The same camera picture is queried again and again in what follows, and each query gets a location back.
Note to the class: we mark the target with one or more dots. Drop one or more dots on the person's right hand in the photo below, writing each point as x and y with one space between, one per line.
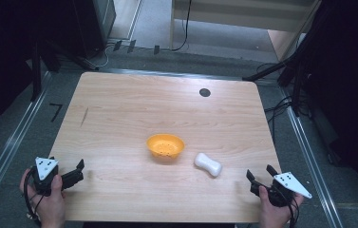
276 217

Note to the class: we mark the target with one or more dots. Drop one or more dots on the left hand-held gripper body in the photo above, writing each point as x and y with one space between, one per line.
45 167

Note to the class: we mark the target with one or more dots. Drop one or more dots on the white soap bar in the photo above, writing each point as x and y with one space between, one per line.
208 164

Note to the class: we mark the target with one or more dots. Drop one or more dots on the dark round table grommet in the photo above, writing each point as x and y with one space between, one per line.
204 92

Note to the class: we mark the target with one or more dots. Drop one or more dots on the white shelf frame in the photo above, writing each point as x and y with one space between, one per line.
230 14

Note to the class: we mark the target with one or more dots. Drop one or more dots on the black cabinet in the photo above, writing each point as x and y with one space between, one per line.
94 25

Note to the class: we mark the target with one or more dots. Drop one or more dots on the person's left hand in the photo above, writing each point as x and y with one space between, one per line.
51 209

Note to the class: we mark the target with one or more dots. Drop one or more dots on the metal floor rail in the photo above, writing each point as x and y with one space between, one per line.
12 148
312 164

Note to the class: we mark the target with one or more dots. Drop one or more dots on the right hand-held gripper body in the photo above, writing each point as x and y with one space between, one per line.
289 185

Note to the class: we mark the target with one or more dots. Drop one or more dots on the orange perforated soap dish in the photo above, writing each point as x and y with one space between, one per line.
165 146

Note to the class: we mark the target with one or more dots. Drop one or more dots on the black metal stand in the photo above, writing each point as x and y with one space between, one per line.
36 72
297 79

